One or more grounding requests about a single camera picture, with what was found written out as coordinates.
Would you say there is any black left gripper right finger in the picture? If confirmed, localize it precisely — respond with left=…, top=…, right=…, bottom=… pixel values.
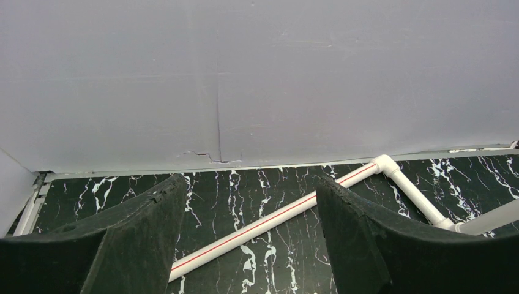
left=316, top=178, right=518, bottom=293

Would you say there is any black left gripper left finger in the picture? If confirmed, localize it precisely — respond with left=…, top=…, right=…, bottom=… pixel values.
left=1, top=174, right=187, bottom=293

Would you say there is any white PVC pipe frame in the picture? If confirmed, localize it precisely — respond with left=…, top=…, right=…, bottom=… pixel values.
left=168, top=154, right=518, bottom=282

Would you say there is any aluminium table frame rail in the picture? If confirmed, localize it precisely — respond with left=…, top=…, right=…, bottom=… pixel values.
left=13, top=173, right=50, bottom=236

